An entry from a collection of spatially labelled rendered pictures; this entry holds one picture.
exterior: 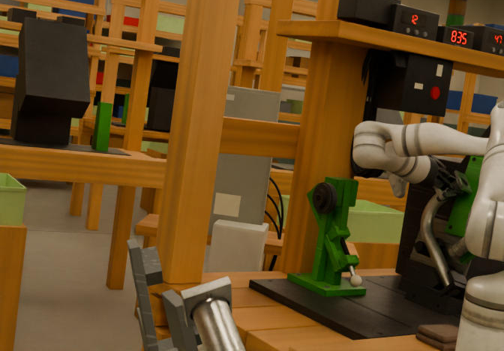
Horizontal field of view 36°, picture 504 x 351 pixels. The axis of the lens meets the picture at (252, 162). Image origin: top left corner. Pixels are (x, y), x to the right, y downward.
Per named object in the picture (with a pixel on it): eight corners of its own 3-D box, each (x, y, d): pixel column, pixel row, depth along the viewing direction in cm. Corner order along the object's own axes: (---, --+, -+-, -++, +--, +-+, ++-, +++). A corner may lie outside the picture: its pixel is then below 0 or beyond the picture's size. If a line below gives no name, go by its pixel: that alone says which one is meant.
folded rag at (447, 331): (448, 335, 163) (451, 322, 163) (478, 349, 157) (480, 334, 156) (413, 338, 158) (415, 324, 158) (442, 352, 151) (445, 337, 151)
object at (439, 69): (446, 117, 209) (455, 61, 208) (401, 111, 199) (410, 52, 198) (412, 112, 219) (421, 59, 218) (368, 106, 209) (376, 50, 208)
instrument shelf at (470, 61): (564, 83, 234) (566, 70, 233) (337, 37, 182) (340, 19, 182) (496, 78, 254) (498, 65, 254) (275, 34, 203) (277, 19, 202)
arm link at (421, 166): (388, 170, 190) (372, 162, 186) (424, 145, 184) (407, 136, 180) (398, 200, 184) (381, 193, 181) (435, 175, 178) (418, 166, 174)
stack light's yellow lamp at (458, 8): (468, 17, 226) (470, 1, 226) (457, 14, 224) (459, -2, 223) (454, 17, 231) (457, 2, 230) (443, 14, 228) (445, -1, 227)
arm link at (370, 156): (415, 180, 175) (415, 144, 179) (369, 158, 166) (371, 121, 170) (390, 186, 180) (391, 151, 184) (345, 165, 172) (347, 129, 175)
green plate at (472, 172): (500, 251, 188) (529, 170, 189) (480, 243, 183) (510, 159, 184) (463, 240, 198) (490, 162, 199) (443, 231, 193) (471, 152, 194)
